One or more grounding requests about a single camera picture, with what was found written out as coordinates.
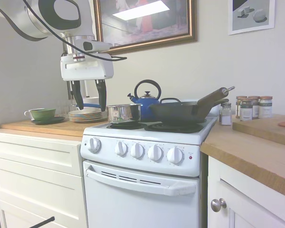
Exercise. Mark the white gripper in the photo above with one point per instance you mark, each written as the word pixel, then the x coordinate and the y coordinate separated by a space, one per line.
pixel 85 69

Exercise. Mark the white burner knob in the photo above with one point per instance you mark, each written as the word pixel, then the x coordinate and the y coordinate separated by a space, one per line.
pixel 137 150
pixel 121 148
pixel 174 155
pixel 155 153

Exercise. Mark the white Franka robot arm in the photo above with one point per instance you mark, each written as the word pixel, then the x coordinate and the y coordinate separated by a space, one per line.
pixel 52 14

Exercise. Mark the black coil stove burner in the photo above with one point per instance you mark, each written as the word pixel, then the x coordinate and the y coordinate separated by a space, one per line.
pixel 171 128
pixel 123 126

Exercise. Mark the white electric stove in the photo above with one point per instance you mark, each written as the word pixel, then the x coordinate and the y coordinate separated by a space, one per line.
pixel 142 140

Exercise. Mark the white bowl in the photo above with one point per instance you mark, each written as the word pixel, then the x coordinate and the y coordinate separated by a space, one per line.
pixel 91 100

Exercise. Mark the cream dinner plate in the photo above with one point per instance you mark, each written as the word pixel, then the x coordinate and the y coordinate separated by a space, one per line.
pixel 85 117
pixel 85 114

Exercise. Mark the clear drinking glass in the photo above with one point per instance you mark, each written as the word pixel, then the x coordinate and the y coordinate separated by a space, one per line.
pixel 71 107

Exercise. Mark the stack of white plates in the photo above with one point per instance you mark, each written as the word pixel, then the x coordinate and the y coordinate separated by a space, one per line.
pixel 85 121

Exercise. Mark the dark saucer plate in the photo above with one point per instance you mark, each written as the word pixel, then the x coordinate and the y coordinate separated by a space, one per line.
pixel 58 119

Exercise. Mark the green cup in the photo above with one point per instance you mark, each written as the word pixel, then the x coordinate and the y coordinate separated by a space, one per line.
pixel 44 114

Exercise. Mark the large white oven dial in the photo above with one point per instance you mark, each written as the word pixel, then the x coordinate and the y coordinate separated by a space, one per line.
pixel 94 145

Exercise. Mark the gold framed painting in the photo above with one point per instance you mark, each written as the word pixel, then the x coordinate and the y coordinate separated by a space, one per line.
pixel 145 21

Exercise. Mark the white drawer cabinet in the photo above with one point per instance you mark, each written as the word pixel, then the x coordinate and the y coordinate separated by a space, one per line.
pixel 38 178

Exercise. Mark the glass salt shaker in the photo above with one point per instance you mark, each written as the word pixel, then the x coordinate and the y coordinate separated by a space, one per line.
pixel 225 116

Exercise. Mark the silver cabinet knob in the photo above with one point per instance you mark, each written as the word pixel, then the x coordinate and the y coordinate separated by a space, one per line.
pixel 217 205

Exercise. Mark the thick wooden cutting board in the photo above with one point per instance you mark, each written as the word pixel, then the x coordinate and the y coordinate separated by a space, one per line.
pixel 263 130

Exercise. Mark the grey geometric shapes print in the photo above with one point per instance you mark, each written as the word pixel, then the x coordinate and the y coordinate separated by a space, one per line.
pixel 251 16

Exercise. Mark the white cabinet door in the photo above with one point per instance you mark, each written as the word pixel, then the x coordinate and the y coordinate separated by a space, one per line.
pixel 251 209

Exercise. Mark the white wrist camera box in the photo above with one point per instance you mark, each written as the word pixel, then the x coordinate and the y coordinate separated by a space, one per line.
pixel 95 45

